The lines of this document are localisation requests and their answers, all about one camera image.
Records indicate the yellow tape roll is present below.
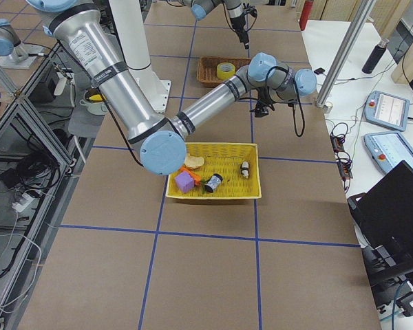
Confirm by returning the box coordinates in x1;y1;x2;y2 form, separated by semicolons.
216;62;236;80

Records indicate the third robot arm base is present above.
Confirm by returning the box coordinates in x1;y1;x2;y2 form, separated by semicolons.
0;19;43;69

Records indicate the yellow plastic basket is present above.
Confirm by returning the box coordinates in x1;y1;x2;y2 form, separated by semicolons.
166;142;262;200

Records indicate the red bottle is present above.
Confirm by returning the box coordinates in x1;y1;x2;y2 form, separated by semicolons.
299;0;314;31

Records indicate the small black device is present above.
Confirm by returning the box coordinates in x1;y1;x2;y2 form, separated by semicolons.
314;67;325;75

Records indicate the panda figurine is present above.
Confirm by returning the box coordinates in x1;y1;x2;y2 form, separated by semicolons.
240;161;250;179

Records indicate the black water bottle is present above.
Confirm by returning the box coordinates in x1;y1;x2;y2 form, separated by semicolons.
361;38;390;74

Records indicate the bread slice toy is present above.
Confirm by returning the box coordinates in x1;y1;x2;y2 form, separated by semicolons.
184;153;205;170

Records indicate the small black labelled can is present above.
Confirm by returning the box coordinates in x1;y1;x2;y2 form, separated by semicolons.
204;173;223;193

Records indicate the orange carrot toy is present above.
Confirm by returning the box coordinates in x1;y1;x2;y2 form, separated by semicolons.
180;166;202;186

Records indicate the purple cube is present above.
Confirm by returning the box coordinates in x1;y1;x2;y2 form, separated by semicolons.
175;171;195;193

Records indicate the upper teach pendant tablet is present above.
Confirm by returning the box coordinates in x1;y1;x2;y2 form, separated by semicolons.
364;90;410;132

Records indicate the teach pendant tablet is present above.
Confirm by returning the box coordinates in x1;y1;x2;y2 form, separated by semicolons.
364;90;410;132
363;131;413;174

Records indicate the pot with yellow item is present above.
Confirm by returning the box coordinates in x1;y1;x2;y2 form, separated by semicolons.
79;88;108;116

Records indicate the lower teach pendant tablet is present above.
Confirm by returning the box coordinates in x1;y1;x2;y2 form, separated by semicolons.
363;131;413;174

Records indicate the black laptop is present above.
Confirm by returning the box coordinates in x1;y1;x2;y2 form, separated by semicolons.
356;159;413;255

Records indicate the white pedestal column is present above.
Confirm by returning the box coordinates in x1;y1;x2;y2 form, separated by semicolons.
109;0;171;113

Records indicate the aluminium frame post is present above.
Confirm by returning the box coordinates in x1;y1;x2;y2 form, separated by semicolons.
315;0;376;114

